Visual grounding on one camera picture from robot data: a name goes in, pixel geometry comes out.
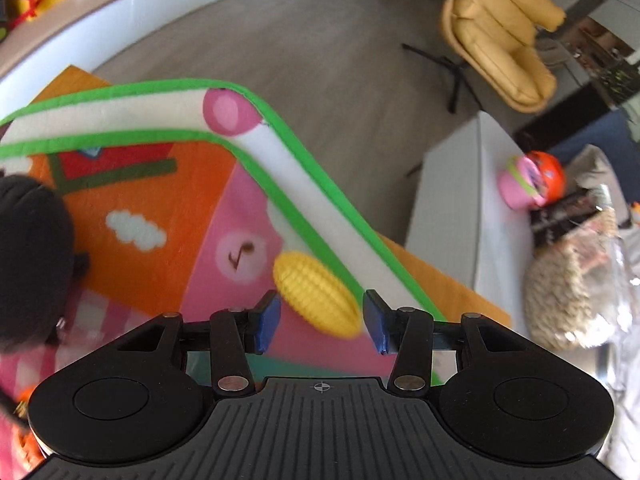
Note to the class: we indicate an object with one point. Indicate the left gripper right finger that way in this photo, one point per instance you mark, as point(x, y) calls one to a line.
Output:
point(407, 333)

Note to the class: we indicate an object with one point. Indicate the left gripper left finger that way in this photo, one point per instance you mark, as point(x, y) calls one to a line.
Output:
point(235, 334)

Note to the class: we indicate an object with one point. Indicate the yellow toy corn cob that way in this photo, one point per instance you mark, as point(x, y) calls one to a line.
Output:
point(317, 295)

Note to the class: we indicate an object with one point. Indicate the black plush toy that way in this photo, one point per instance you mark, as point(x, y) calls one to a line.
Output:
point(39, 262)

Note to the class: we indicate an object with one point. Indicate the colourful play mat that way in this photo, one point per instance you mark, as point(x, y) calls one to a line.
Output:
point(183, 194)

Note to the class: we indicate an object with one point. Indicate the large glass nut jar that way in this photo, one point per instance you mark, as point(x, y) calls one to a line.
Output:
point(577, 290)

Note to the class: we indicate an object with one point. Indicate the pink toy cup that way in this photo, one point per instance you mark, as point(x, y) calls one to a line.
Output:
point(520, 184)

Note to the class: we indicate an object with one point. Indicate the orange plastic container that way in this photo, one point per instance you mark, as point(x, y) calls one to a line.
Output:
point(552, 175)

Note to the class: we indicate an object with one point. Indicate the yellow lounge chair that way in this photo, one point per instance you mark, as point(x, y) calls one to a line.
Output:
point(497, 38)

